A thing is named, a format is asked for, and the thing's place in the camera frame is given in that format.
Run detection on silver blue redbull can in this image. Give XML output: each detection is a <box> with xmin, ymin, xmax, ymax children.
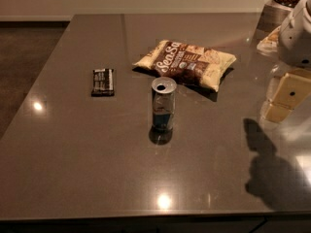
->
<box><xmin>152</xmin><ymin>77</ymin><xmax>177</xmax><ymax>132</ymax></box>

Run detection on yellow brown snack bag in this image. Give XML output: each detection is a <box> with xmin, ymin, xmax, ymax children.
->
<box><xmin>135</xmin><ymin>40</ymin><xmax>236</xmax><ymax>92</ymax></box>

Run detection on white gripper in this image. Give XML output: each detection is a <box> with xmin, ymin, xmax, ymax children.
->
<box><xmin>262</xmin><ymin>0</ymin><xmax>311</xmax><ymax>123</ymax></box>

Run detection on pale snack packet at edge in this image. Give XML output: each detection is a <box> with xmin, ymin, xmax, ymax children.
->
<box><xmin>257</xmin><ymin>27</ymin><xmax>280</xmax><ymax>56</ymax></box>

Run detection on jar of brown snacks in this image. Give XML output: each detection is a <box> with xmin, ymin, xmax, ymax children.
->
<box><xmin>257</xmin><ymin>0</ymin><xmax>300</xmax><ymax>32</ymax></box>

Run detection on dark rxbar chocolate bar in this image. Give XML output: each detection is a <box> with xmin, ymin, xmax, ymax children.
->
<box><xmin>91</xmin><ymin>68</ymin><xmax>115</xmax><ymax>97</ymax></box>

